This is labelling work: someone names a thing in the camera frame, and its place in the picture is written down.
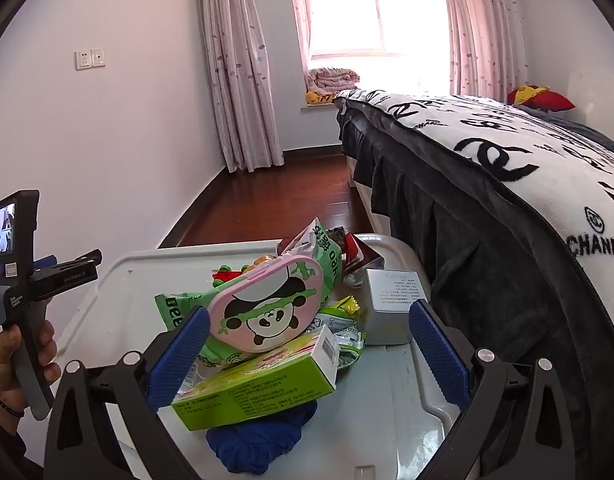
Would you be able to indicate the person's left forearm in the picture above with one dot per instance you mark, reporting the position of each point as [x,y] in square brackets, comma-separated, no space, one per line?
[7,450]

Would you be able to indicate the red pillow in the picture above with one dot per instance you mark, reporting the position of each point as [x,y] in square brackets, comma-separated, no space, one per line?
[552,101]

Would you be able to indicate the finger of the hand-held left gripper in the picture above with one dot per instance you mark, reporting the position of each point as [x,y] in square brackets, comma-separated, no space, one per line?
[46,261]
[77,270]

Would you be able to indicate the yellow striped plush toy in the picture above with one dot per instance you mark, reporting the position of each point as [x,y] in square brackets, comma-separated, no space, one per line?
[319,97]

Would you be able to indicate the green carton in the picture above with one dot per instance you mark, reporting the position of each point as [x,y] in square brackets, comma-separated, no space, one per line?
[247,390]

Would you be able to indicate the folded pink quilt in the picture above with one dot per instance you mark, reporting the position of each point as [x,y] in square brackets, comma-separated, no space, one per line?
[332,79]

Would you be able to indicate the white plastic storage box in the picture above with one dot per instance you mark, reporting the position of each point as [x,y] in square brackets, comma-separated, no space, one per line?
[132,300]

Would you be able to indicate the white bed base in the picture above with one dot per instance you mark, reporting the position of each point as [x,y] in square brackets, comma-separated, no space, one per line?
[374,215]

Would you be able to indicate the green and white small packet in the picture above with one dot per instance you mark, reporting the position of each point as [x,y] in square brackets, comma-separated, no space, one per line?
[344,335]

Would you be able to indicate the person's left hand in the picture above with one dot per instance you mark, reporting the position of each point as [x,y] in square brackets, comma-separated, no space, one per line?
[4,360]

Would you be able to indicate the crushed red can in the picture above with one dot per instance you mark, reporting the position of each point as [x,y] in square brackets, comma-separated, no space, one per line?
[364,255]

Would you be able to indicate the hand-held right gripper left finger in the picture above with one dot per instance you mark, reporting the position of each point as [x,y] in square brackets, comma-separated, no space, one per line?
[179,355]

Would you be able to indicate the grey box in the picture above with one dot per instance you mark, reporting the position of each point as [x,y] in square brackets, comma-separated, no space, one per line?
[392,310]

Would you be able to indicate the blue cloth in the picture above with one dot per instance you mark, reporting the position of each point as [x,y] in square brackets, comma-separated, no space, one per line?
[257,440]

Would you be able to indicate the pink patterned curtain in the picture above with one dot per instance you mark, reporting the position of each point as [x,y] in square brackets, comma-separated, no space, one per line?
[482,30]
[237,60]

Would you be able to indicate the white wall socket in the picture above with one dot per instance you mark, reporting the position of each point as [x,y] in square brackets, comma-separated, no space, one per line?
[83,59]
[98,57]

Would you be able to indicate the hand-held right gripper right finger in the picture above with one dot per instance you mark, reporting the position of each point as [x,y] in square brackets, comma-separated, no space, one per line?
[437,355]

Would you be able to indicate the window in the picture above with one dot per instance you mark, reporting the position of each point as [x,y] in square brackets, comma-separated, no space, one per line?
[377,5]

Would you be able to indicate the red and green wrapper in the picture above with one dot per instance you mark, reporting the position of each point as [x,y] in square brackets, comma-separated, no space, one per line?
[227,275]

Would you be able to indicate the bed with black-white blanket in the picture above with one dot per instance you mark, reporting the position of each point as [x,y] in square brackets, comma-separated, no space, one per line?
[467,230]

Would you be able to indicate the green snack bag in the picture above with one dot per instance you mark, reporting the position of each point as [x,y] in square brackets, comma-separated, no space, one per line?
[182,305]

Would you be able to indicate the pink panda box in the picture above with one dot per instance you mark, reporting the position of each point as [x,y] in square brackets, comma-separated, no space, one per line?
[267,305]

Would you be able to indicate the white printed blanket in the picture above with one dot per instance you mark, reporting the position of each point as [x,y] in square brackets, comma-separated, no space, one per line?
[487,130]

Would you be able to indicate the yellow candy wrapper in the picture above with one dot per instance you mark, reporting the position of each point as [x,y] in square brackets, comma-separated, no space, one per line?
[347,306]

